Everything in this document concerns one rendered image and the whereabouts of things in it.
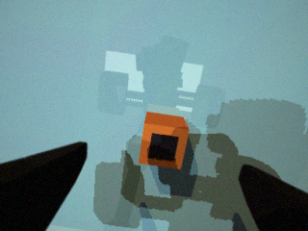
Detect orange cube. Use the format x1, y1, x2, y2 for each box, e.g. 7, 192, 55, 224
139, 112, 190, 169

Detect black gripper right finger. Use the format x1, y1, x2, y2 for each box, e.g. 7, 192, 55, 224
238, 165, 308, 231

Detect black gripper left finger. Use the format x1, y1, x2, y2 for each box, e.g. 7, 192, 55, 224
0, 141, 88, 231

